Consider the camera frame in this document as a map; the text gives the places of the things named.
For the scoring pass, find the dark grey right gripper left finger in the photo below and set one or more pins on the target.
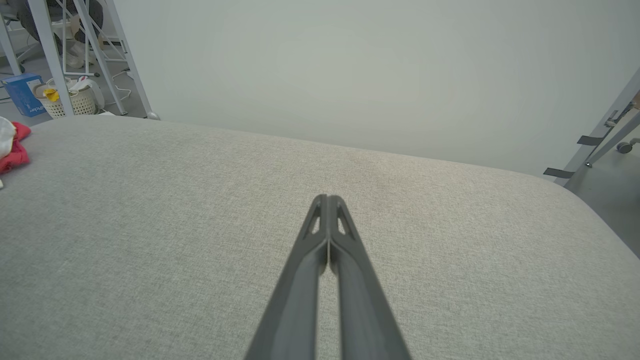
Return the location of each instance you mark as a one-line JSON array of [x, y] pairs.
[[295, 310]]

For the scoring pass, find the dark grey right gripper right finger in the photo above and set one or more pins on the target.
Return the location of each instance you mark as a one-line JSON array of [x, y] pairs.
[[365, 310]]

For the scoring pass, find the red shirt with white sleeves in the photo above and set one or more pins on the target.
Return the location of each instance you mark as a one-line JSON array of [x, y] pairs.
[[17, 151]]

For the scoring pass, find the grey fabric sofa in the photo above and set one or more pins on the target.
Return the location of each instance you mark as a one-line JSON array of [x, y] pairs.
[[150, 225]]

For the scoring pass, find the white plastic bag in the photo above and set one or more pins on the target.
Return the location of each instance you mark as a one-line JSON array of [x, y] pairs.
[[95, 90]]

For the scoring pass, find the white plastic laundry basket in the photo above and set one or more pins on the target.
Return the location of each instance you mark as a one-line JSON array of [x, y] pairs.
[[80, 104]]

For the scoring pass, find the grey caster wheel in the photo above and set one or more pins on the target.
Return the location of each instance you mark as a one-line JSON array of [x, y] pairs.
[[625, 147]]

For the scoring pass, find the yellow cloth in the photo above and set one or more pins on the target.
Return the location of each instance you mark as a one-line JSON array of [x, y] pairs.
[[51, 94]]

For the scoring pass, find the blue cardboard box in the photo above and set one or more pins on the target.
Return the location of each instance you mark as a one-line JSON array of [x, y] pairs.
[[20, 97]]

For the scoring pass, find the seated person in dark trousers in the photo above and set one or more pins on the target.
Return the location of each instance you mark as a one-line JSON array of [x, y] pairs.
[[82, 15]]

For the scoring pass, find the grey partition post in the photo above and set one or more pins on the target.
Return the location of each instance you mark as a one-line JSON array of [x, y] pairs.
[[132, 65]]

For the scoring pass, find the white metal desk frame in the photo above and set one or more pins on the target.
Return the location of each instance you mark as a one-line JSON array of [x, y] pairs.
[[50, 45]]

